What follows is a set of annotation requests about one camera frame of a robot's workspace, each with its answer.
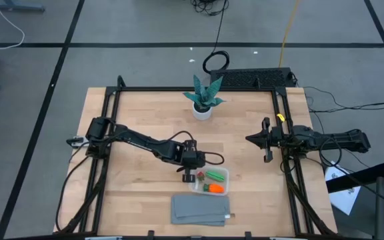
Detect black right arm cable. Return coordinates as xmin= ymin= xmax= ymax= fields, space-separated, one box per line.
xmin=319 ymin=136 xmax=343 ymax=168

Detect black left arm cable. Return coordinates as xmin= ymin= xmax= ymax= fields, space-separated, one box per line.
xmin=158 ymin=130 xmax=225 ymax=167

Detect black metal table frame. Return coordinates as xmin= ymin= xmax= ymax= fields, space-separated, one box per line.
xmin=57 ymin=75 xmax=338 ymax=238

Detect grey furniture base bar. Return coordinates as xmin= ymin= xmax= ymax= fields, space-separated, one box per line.
xmin=0 ymin=0 xmax=46 ymax=13

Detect green toy cucumber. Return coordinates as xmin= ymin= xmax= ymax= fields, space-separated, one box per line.
xmin=205 ymin=170 xmax=226 ymax=183

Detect clear plastic tupperware container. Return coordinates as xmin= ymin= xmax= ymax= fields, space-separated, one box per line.
xmin=187 ymin=165 xmax=230 ymax=196

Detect white paper sheet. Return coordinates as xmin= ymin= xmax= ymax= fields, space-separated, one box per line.
xmin=324 ymin=161 xmax=362 ymax=216

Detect black hanging coiled cable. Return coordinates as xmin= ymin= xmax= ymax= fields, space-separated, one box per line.
xmin=191 ymin=0 xmax=231 ymax=75

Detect black perforated box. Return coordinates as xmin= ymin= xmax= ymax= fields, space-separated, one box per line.
xmin=210 ymin=67 xmax=297 ymax=90

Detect white floor cable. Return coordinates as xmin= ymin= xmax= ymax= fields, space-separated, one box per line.
xmin=0 ymin=0 xmax=25 ymax=50

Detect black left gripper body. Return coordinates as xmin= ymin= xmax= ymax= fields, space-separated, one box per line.
xmin=176 ymin=139 xmax=199 ymax=184

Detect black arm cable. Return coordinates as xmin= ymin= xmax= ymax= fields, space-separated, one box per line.
xmin=319 ymin=136 xmax=343 ymax=168
xmin=158 ymin=130 xmax=225 ymax=167

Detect yellow hanging cable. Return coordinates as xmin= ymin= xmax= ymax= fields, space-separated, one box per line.
xmin=277 ymin=0 xmax=301 ymax=69

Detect orange toy carrot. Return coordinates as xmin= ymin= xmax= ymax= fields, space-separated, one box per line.
xmin=202 ymin=183 xmax=225 ymax=194

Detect grey folded cloth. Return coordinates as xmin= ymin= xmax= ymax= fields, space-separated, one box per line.
xmin=170 ymin=194 xmax=232 ymax=227

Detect black floor cables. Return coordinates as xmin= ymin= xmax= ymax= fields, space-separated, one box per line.
xmin=303 ymin=85 xmax=384 ymax=114

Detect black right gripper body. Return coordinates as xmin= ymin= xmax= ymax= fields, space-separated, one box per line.
xmin=261 ymin=116 xmax=285 ymax=164

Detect potted snake plant white pot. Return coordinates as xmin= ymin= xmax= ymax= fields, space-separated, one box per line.
xmin=183 ymin=75 xmax=226 ymax=121

